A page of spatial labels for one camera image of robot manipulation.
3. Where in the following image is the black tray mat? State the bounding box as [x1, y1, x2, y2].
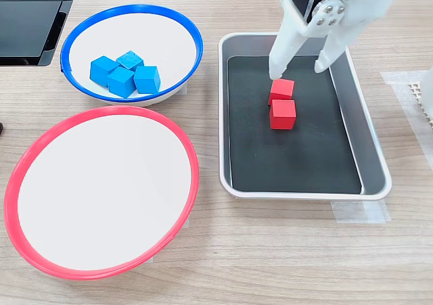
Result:
[226, 55, 363, 195]

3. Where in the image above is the red cube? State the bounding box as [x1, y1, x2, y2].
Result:
[269, 78, 295, 107]
[269, 99, 298, 131]

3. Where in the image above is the blue cube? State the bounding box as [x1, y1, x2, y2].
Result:
[115, 50, 145, 72]
[133, 65, 162, 95]
[89, 55, 121, 88]
[106, 66, 137, 99]

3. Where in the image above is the steel tray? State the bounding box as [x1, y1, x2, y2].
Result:
[218, 31, 393, 201]

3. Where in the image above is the white plate red rim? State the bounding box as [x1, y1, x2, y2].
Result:
[3, 105, 200, 281]

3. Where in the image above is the pale perforated plate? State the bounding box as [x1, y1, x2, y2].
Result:
[407, 81, 433, 128]

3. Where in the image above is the white plate blue rim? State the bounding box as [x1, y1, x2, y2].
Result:
[60, 3, 205, 108]

